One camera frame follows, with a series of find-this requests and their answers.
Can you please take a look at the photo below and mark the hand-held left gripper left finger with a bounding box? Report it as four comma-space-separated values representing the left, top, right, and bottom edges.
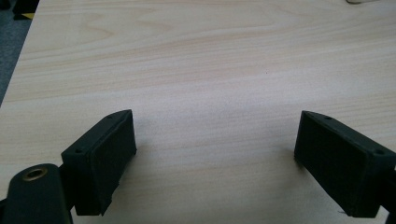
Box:
61, 108, 137, 217

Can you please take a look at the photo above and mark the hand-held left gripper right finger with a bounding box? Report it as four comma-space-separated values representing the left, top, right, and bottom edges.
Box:
293, 110, 396, 218

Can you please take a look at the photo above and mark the yellow-black striped stand base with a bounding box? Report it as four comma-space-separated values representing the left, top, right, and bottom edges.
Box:
12, 0, 40, 21

